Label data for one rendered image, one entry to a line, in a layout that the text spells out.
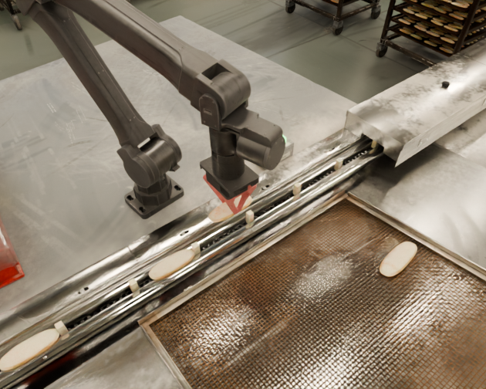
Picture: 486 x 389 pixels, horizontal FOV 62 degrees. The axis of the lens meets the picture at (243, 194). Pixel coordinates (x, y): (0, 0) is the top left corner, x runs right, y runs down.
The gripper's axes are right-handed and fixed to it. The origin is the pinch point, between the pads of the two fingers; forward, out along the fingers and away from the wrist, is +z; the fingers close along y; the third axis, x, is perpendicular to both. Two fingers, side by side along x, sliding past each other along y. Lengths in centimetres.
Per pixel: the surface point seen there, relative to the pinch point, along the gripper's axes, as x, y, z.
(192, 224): 5.9, 6.4, 7.6
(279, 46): -178, 186, 89
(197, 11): -163, 281, 86
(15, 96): 21, 87, 9
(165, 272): 16.4, -0.3, 8.1
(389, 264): -14.2, -27.7, 1.8
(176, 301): 18.5, -8.8, 5.2
